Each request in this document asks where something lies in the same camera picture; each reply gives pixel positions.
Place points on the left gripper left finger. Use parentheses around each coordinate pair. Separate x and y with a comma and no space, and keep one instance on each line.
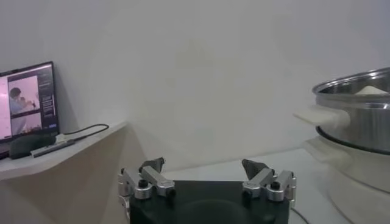
(155,179)

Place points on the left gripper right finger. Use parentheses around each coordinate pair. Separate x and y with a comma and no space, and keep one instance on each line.
(259,181)

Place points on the white steamed baozi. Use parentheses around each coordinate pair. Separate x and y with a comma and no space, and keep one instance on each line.
(370,90)

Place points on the stainless steel steamer basket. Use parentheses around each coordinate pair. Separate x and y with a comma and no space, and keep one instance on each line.
(365,124)

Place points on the white side table with mouse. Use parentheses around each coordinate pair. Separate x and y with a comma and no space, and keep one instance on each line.
(61,188)

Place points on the white electric cooker base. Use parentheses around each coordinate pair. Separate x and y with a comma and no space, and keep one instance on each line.
(359,182)

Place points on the grey usb hub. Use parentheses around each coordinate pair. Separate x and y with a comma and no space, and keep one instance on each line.
(51,149)

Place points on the black computer mouse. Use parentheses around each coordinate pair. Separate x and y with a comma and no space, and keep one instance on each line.
(29,146)

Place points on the computer monitor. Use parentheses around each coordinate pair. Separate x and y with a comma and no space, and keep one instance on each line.
(27,100)

